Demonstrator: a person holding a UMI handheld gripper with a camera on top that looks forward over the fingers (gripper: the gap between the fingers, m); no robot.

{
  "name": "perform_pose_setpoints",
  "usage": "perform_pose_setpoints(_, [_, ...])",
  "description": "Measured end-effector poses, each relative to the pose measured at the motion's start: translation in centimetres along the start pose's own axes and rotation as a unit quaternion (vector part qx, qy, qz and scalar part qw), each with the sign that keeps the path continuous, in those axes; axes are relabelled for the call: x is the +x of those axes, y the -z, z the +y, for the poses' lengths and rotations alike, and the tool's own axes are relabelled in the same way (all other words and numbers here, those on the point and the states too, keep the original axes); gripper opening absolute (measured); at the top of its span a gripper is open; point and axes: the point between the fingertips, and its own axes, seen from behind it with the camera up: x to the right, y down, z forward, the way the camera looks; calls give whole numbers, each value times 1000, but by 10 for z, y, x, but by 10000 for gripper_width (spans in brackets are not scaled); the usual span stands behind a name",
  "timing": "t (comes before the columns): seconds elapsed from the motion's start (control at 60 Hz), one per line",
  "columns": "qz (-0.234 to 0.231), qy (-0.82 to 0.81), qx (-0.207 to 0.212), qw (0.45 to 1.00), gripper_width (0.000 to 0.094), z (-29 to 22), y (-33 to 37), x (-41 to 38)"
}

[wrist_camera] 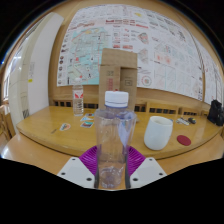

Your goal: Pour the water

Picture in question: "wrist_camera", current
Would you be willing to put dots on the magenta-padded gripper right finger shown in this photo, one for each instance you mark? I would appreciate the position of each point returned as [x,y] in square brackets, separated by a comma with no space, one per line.
[148,170]

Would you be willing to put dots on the oval colourful sticker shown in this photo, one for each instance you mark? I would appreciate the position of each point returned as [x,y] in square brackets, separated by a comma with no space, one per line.
[65,126]

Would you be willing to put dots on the clear plastic bottle white cap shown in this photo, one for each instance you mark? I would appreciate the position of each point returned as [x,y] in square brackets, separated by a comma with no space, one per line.
[113,133]

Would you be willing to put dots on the small water bottle red label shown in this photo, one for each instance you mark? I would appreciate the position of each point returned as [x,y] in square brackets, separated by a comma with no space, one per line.
[78,100]

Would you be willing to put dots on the flat round red coaster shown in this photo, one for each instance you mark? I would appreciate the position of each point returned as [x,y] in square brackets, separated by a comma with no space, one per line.
[184,140]

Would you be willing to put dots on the black bag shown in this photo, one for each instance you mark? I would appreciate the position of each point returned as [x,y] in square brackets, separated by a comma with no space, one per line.
[216,113]

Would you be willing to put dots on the white ceramic mug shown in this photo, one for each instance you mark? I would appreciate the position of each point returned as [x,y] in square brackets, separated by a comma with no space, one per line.
[158,133]

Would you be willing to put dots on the black yellow tape measure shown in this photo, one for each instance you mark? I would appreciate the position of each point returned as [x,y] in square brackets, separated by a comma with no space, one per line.
[192,120]

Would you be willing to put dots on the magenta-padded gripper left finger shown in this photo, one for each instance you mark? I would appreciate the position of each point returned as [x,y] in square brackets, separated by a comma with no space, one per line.
[75,170]

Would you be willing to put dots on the brown cardboard box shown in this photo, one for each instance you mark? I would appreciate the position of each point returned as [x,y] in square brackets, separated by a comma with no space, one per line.
[116,66]

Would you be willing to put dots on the wooden chair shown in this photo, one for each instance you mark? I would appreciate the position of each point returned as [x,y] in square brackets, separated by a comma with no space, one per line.
[6,123]

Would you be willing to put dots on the rectangular colourful card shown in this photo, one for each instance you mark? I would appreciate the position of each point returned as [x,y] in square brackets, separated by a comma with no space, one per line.
[90,115]
[84,118]
[87,124]

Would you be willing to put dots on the large printed wall poster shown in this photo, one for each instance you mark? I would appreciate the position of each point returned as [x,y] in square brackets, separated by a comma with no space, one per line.
[166,40]

